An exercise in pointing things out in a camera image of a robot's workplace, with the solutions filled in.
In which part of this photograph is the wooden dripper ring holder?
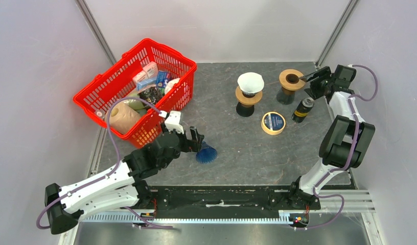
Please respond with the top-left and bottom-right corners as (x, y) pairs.
(235, 86), (263, 107)

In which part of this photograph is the white paper coffee filter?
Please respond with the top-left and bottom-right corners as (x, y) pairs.
(237, 72), (265, 94)

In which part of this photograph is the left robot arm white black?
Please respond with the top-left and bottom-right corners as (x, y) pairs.
(45, 127), (204, 235)

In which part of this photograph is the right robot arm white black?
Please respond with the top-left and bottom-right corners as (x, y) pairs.
(287, 64), (375, 209)

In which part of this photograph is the black drink can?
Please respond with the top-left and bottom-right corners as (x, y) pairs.
(292, 97), (315, 123)

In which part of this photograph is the grey glass carafe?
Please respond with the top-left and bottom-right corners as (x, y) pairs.
(276, 87), (295, 105)

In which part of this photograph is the green pear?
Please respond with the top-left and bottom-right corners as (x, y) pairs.
(124, 99), (145, 111)

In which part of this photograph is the dark snack bag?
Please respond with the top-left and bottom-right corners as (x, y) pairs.
(138, 86), (165, 105)

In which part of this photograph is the masking tape roll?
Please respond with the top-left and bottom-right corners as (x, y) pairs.
(261, 111), (286, 136)

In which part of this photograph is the beige toilet paper roll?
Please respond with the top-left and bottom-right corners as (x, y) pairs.
(109, 102), (141, 135)

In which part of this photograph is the black carafe red band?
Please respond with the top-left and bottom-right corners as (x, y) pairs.
(236, 102), (254, 117)

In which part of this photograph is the white round object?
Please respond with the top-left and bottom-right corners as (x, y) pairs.
(165, 78), (180, 95)

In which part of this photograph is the blue white box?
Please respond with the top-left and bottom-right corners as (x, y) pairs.
(136, 71), (172, 90)

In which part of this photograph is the red plastic shopping basket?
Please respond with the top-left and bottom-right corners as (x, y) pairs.
(73, 38), (198, 149)

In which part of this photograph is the pink white pack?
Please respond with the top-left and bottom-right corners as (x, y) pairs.
(132, 61), (158, 83)

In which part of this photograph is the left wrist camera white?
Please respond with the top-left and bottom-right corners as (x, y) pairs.
(164, 110), (184, 134)

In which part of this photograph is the black mounting base rail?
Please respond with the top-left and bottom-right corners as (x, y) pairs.
(130, 185), (321, 221)

